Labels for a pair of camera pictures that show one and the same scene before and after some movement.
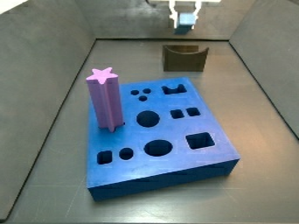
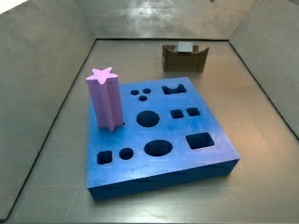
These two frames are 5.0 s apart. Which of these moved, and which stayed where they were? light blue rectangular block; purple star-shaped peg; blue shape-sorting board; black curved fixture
Moved: light blue rectangular block
Stayed: blue shape-sorting board; black curved fixture; purple star-shaped peg
